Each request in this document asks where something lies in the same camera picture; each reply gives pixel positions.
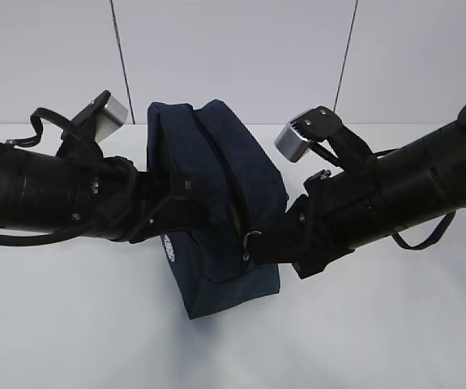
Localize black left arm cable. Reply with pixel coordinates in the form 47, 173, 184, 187
0, 214, 108, 248

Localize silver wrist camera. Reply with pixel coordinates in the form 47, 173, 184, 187
56, 89, 129, 161
273, 105, 375, 171

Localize dark blue lunch bag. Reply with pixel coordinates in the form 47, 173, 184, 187
147, 100, 288, 319

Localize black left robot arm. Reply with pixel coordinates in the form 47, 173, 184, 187
0, 143, 208, 247

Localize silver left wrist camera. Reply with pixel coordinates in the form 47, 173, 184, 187
56, 89, 129, 161

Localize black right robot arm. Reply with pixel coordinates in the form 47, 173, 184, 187
244, 105, 466, 278

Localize black cable loop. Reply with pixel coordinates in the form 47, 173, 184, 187
390, 210, 456, 250

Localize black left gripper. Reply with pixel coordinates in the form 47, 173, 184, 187
75, 156, 209, 244

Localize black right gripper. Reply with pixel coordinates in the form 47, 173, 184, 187
242, 169, 378, 279

